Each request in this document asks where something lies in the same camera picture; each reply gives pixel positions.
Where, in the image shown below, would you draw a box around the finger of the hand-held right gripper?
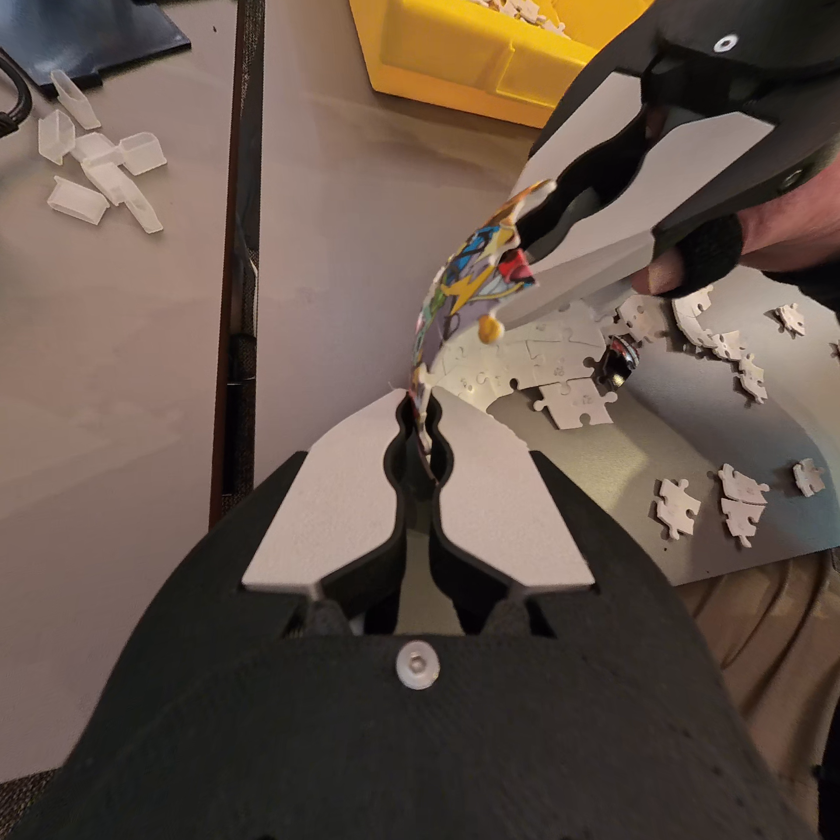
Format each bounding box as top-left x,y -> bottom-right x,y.
518,71 -> 649,254
500,105 -> 777,327

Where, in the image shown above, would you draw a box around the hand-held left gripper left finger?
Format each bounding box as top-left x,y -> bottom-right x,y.
241,387 -> 413,635

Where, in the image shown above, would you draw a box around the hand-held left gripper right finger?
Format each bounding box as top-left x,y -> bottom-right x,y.
423,387 -> 597,635

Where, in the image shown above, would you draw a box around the partly built puzzle ball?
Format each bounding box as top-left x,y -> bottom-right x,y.
406,179 -> 621,475

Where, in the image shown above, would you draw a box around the heap of loose puzzle pieces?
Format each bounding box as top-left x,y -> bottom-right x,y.
489,0 -> 572,38

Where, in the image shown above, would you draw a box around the scattered white puzzle pieces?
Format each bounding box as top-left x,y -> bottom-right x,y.
613,285 -> 840,551

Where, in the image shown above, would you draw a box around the dark printed puzzle piece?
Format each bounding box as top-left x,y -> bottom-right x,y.
600,335 -> 641,389

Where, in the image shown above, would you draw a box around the person's right hand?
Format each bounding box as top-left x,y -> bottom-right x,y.
631,172 -> 840,298

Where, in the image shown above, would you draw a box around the yellow plastic bin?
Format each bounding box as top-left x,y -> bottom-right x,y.
348,0 -> 657,130

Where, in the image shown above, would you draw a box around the person's khaki trouser leg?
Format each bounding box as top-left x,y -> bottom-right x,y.
676,545 -> 840,840

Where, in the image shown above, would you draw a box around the pile of clear plastic caps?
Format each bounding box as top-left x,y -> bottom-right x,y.
37,69 -> 168,235

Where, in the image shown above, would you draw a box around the dark blue glossy board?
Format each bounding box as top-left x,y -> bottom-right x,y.
0,0 -> 192,90

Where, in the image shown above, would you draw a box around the black usb cable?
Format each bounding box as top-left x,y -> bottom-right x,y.
0,49 -> 34,139

